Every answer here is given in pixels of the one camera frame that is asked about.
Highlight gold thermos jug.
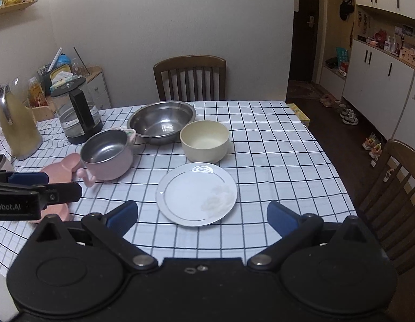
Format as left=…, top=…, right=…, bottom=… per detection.
left=0, top=77, right=43, bottom=161

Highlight wooden wall shelf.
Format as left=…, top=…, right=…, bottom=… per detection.
left=0, top=0, right=37, bottom=15

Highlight cream ceramic bowl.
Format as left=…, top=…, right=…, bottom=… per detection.
left=180, top=120, right=230, bottom=164

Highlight right wooden chair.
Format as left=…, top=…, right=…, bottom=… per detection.
left=355, top=139, right=415, bottom=275

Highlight wooden side cabinet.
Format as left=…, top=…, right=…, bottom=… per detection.
left=25, top=65, right=113, bottom=122

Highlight pink pot steel inside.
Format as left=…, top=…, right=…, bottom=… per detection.
left=76, top=127, right=136, bottom=188

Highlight small white plate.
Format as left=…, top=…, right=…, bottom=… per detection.
left=155, top=162, right=238, bottom=228

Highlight wooden chair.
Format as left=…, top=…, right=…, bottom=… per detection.
left=355, top=139, right=415, bottom=275
left=153, top=54, right=226, bottom=101

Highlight checkered white tablecloth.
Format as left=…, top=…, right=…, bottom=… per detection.
left=0, top=100, right=359, bottom=272

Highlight pink mouse-shaped plate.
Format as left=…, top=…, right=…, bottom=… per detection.
left=32, top=153, right=82, bottom=223

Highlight white cabinet unit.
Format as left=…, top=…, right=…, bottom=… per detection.
left=319, top=0, right=415, bottom=139

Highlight tissue box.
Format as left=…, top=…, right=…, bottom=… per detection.
left=50, top=65, right=73, bottom=84

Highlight silver mug with handle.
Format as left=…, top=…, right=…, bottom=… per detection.
left=0, top=154, right=14, bottom=171

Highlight glass electric kettle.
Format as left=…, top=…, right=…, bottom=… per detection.
left=51, top=77, right=102, bottom=145

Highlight far wooden chair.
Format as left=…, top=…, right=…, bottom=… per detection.
left=153, top=54, right=226, bottom=101

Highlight large stainless steel bowl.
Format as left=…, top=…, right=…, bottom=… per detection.
left=127, top=100, right=196, bottom=145

